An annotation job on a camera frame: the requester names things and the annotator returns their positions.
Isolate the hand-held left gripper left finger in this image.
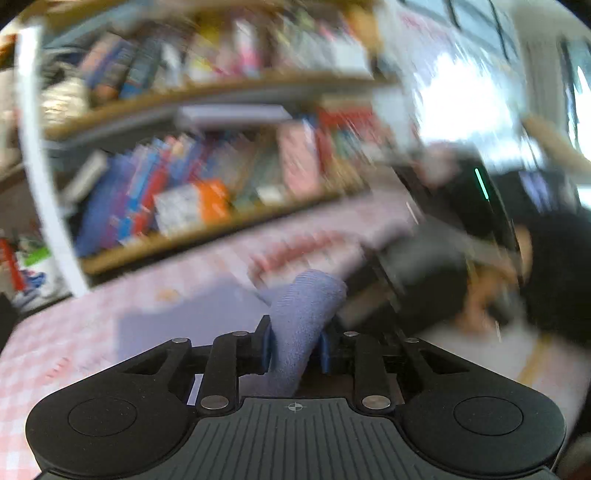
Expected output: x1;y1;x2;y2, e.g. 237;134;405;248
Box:
121;316;274;413

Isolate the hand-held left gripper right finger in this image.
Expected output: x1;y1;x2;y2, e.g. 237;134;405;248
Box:
318;329;470;412

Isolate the purple and pink sweater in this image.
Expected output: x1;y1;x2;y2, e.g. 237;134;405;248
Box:
116;270;348;398

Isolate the person's right forearm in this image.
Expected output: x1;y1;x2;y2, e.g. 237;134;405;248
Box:
519;211;591;349

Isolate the person's right hand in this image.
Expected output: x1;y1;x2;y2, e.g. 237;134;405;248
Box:
457;226;534;335

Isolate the printed table mat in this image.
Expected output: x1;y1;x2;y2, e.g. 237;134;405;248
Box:
406;318;591;444

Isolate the orange and white box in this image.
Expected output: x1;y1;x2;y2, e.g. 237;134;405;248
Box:
153;179;232;217
157;203;232;236

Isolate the pink cylinder holder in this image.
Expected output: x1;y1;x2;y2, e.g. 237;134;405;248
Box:
276;121;322;197

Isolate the row of leaning picture books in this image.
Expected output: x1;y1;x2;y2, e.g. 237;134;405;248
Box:
60;124;296;259

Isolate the white flat board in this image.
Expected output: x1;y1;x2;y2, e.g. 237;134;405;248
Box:
177;104;293;129

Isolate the white pen cup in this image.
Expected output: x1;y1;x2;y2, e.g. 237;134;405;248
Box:
9;249;68;308

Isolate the wooden bookshelf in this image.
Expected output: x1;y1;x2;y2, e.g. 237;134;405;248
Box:
14;0;416;296

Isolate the row of upright books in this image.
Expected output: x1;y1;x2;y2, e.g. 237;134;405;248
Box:
41;9;375;107

